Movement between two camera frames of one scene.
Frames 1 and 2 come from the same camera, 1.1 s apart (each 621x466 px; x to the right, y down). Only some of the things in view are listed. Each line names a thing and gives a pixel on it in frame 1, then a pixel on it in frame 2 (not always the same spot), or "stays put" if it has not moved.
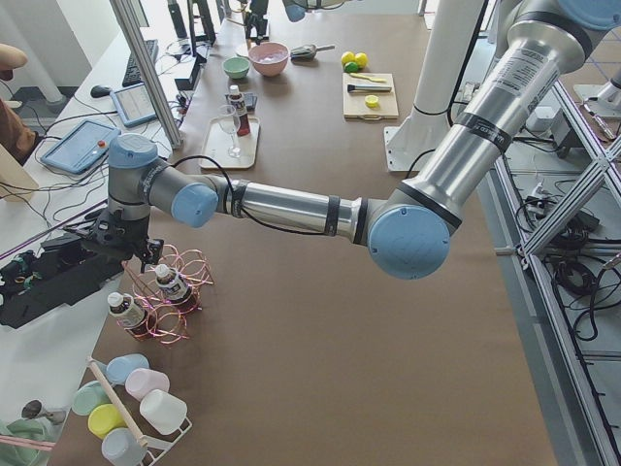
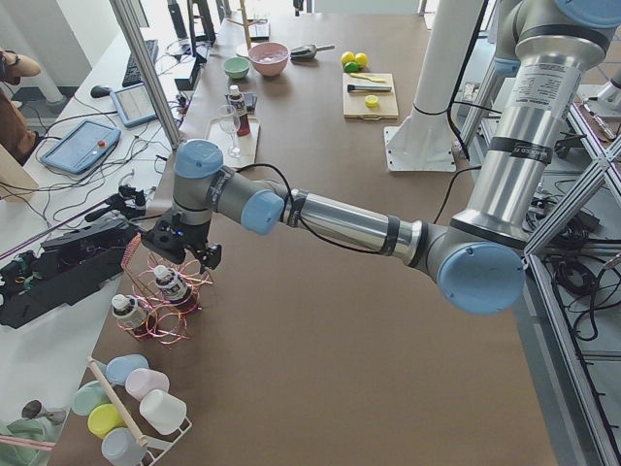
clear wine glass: (227, 116) stays put
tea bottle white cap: (235, 97) stays put
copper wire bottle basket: (169, 287) stays put
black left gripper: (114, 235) → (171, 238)
